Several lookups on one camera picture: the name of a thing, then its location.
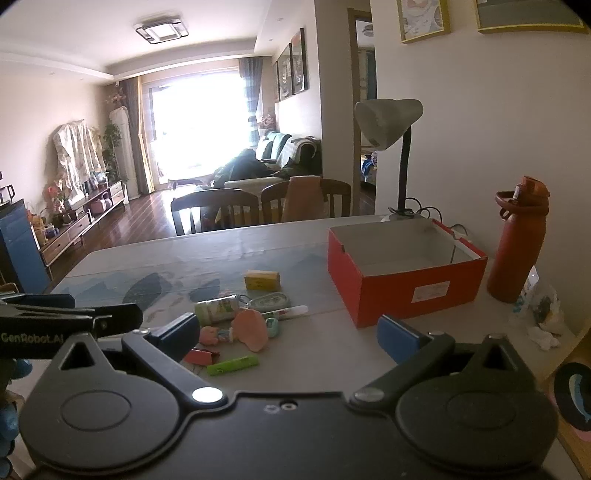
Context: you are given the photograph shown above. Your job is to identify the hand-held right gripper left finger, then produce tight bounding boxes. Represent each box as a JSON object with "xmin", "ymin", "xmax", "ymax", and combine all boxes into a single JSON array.
[{"xmin": 54, "ymin": 313, "xmax": 228, "ymax": 407}]

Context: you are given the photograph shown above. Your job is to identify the grey curtain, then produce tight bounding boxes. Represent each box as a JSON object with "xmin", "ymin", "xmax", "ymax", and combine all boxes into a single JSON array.
[
  {"xmin": 121, "ymin": 76, "xmax": 153, "ymax": 195},
  {"xmin": 238, "ymin": 56, "xmax": 264, "ymax": 148}
]

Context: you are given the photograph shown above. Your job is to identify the orange-red water bottle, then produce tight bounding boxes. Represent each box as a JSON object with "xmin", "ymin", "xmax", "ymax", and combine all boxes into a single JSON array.
[{"xmin": 486, "ymin": 175, "xmax": 551, "ymax": 304}]

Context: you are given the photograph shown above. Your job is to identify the pink cloth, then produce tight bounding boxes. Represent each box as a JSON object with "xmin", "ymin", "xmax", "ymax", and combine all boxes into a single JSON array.
[{"xmin": 281, "ymin": 175, "xmax": 324, "ymax": 223}]

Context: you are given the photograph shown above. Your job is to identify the square ceiling light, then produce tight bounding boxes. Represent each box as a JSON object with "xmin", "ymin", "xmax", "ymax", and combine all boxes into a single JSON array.
[{"xmin": 135, "ymin": 17, "xmax": 190, "ymax": 44}]

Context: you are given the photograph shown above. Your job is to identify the small pink toy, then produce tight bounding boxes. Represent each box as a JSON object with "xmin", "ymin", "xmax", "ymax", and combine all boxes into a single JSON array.
[{"xmin": 198, "ymin": 325, "xmax": 234, "ymax": 346}]

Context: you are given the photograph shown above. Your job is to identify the grey desk lamp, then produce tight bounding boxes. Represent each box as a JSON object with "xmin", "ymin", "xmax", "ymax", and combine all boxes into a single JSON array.
[{"xmin": 354, "ymin": 98, "xmax": 444, "ymax": 223}]

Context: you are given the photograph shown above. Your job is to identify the light sofa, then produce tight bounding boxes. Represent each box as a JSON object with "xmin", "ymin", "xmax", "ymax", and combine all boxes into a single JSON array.
[{"xmin": 224, "ymin": 131, "xmax": 322, "ymax": 195}]

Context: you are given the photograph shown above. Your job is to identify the pink round object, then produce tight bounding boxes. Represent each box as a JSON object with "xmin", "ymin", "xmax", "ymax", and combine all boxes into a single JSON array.
[{"xmin": 229, "ymin": 308, "xmax": 270, "ymax": 354}]

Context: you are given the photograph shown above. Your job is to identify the green highlighter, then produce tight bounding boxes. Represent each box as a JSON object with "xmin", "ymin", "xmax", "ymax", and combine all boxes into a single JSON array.
[{"xmin": 206, "ymin": 355, "xmax": 259, "ymax": 377}]

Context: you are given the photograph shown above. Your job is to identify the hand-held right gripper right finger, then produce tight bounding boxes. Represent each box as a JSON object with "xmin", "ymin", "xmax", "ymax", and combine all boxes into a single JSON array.
[{"xmin": 348, "ymin": 315, "xmax": 536, "ymax": 411}]

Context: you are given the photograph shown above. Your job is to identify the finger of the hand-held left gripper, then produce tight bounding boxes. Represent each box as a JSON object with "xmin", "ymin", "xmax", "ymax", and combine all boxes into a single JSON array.
[
  {"xmin": 0, "ymin": 302, "xmax": 144, "ymax": 361},
  {"xmin": 0, "ymin": 293, "xmax": 77, "ymax": 311}
]

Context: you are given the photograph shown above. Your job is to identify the dark round whale mat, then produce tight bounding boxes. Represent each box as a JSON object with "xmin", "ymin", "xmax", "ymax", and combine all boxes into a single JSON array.
[{"xmin": 551, "ymin": 361, "xmax": 591, "ymax": 432}]

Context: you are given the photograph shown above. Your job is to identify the crumpled white tissue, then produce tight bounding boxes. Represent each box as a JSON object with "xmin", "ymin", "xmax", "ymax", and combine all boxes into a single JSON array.
[{"xmin": 526, "ymin": 325, "xmax": 560, "ymax": 349}]

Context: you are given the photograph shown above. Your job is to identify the wooden tv cabinet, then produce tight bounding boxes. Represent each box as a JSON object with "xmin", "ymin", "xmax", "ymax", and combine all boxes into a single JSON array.
[{"xmin": 39, "ymin": 179, "xmax": 129, "ymax": 266}]

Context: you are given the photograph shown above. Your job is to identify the small yellow-framed picture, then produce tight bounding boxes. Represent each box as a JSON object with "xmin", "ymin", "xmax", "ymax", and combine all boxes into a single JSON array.
[{"xmin": 396, "ymin": 0, "xmax": 451, "ymax": 44}]

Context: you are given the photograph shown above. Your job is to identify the white covered standing air conditioner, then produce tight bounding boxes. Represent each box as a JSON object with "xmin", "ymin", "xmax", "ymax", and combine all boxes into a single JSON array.
[{"xmin": 109, "ymin": 106, "xmax": 139, "ymax": 199}]

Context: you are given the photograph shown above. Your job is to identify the red cardboard box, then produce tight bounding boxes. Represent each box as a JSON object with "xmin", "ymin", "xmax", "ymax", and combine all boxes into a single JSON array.
[{"xmin": 327, "ymin": 218, "xmax": 489, "ymax": 329}]

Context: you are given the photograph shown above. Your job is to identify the red binder clip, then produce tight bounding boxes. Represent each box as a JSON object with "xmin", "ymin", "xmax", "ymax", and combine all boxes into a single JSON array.
[{"xmin": 182, "ymin": 348, "xmax": 221, "ymax": 367}]

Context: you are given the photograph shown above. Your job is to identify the wide yellow-framed picture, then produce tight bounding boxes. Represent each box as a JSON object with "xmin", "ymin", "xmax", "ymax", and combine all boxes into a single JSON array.
[{"xmin": 475, "ymin": 0, "xmax": 589, "ymax": 34}]

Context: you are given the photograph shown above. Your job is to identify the dark-framed wall picture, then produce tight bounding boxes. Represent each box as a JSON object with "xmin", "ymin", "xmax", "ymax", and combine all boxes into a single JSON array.
[
  {"xmin": 290, "ymin": 28, "xmax": 308, "ymax": 95},
  {"xmin": 277, "ymin": 44, "xmax": 293, "ymax": 101}
]

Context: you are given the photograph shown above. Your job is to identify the white marker pen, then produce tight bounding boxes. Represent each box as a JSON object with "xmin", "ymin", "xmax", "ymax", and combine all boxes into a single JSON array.
[{"xmin": 261, "ymin": 305, "xmax": 309, "ymax": 321}]

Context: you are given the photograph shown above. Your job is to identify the green potted plant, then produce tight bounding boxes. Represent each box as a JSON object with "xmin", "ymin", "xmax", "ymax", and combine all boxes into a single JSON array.
[{"xmin": 102, "ymin": 124, "xmax": 122, "ymax": 181}]

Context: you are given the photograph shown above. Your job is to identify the black lamp cable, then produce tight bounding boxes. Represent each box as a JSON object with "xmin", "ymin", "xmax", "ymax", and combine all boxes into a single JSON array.
[{"xmin": 397, "ymin": 198, "xmax": 467, "ymax": 232}]

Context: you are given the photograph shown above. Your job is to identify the person's left hand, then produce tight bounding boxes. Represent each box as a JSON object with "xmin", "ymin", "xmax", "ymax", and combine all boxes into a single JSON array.
[{"xmin": 0, "ymin": 357, "xmax": 34, "ymax": 467}]

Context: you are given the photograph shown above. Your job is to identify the small bottle with green label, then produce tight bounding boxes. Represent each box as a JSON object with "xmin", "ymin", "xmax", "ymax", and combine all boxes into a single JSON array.
[{"xmin": 194, "ymin": 295, "xmax": 240, "ymax": 325}]

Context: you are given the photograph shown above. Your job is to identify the dark clothes pile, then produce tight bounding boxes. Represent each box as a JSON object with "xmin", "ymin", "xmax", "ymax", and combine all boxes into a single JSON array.
[{"xmin": 212, "ymin": 148, "xmax": 278, "ymax": 188}]

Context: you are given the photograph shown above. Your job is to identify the blue cabinet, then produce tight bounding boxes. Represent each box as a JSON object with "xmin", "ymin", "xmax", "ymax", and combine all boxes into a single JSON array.
[{"xmin": 0, "ymin": 198, "xmax": 51, "ymax": 294}]

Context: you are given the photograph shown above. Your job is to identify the small yellow box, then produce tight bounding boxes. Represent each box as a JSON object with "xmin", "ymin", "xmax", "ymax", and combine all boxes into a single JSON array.
[{"xmin": 244, "ymin": 270, "xmax": 282, "ymax": 291}]

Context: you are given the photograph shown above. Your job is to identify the pale green oval case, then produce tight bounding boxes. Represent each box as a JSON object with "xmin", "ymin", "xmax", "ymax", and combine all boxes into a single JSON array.
[{"xmin": 240, "ymin": 292, "xmax": 291, "ymax": 311}]

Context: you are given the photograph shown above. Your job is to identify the clear plastic bag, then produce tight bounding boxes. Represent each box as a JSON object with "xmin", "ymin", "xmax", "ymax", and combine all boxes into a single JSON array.
[{"xmin": 512, "ymin": 265, "xmax": 563, "ymax": 330}]

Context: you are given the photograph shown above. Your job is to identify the hanging light garments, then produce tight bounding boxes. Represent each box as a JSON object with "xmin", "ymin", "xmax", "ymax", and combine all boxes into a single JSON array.
[{"xmin": 52, "ymin": 119, "xmax": 107, "ymax": 195}]

